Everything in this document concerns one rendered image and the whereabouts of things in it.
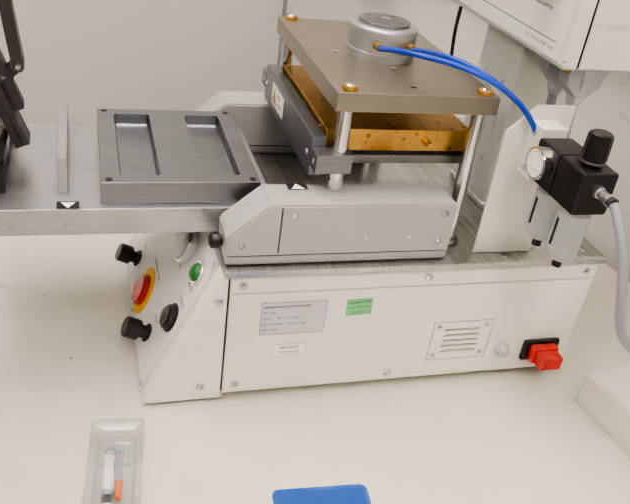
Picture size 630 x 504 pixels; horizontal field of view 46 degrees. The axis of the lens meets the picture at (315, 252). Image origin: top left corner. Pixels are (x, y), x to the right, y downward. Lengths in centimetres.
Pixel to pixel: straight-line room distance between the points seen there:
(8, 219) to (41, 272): 30
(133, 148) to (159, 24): 146
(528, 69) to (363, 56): 20
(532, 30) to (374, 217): 26
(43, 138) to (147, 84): 146
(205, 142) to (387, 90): 26
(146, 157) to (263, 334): 24
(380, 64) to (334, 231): 20
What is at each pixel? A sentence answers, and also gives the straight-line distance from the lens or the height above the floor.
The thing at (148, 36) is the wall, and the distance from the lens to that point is 234.
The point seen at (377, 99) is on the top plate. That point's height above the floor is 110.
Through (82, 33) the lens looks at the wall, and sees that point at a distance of 230.
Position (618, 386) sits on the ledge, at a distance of 99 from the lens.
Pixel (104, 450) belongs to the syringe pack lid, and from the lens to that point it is 80.
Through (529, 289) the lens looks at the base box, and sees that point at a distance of 93.
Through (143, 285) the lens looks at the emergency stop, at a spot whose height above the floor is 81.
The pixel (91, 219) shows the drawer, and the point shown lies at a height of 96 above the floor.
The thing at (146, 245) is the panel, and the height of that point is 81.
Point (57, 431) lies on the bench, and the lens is 85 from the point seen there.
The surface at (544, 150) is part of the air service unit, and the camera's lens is 78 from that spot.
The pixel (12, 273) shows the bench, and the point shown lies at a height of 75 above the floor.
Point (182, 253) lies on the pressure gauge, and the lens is 86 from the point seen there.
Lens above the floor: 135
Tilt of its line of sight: 31 degrees down
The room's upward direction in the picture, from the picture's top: 9 degrees clockwise
